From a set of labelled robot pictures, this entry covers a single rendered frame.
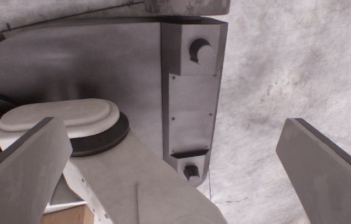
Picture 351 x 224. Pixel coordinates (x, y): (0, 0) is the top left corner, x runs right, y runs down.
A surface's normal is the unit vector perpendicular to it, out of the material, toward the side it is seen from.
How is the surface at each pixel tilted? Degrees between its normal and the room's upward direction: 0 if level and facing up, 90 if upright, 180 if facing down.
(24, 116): 90
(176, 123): 0
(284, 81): 0
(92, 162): 90
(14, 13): 0
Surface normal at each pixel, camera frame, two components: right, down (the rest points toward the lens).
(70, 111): 0.01, -0.86
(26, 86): 0.22, 0.51
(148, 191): -0.07, -0.99
